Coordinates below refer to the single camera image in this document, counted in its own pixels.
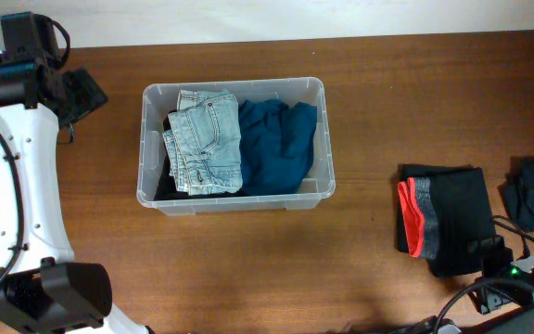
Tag black garment with red waistband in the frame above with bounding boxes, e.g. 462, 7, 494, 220
398, 164, 505, 277

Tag light blue jeans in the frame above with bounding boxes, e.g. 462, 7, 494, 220
163, 90, 243, 196

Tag blue garment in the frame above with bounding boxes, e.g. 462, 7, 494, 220
238, 99, 317, 196

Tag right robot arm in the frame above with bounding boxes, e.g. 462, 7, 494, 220
396, 236, 534, 334

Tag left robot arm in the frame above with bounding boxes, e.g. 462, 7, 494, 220
0, 12, 146, 333

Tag clear plastic storage container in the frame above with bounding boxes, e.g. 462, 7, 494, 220
136, 77, 336, 215

